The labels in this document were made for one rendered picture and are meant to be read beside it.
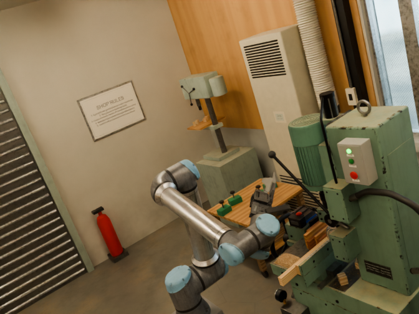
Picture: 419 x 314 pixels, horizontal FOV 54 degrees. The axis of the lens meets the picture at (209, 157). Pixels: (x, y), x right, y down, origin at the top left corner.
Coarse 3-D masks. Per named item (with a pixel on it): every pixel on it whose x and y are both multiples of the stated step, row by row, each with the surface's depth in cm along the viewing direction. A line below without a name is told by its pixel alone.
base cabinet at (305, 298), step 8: (296, 288) 203; (296, 296) 206; (304, 296) 200; (312, 296) 195; (304, 304) 203; (312, 304) 198; (320, 304) 192; (328, 304) 188; (312, 312) 201; (320, 312) 195; (328, 312) 191; (336, 312) 186; (344, 312) 181; (352, 312) 177
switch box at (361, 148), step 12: (348, 144) 146; (360, 144) 143; (348, 156) 148; (360, 156) 144; (372, 156) 147; (348, 168) 151; (360, 168) 146; (372, 168) 147; (348, 180) 153; (360, 180) 148; (372, 180) 148
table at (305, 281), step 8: (288, 240) 214; (304, 240) 204; (296, 248) 200; (304, 248) 198; (328, 256) 188; (272, 264) 194; (320, 264) 185; (328, 264) 188; (280, 272) 192; (312, 272) 182; (320, 272) 185; (296, 280) 184; (304, 280) 180; (312, 280) 182
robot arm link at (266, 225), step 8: (264, 216) 151; (272, 216) 152; (256, 224) 149; (264, 224) 149; (272, 224) 149; (256, 232) 148; (264, 232) 147; (272, 232) 147; (264, 240) 148; (272, 240) 153; (264, 248) 156
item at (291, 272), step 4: (312, 248) 189; (308, 252) 187; (304, 256) 185; (292, 268) 180; (284, 272) 179; (288, 272) 178; (292, 272) 180; (296, 272) 181; (280, 276) 178; (284, 276) 177; (288, 276) 178; (292, 276) 180; (280, 280) 177; (284, 280) 177; (288, 280) 178; (280, 284) 178; (284, 284) 177
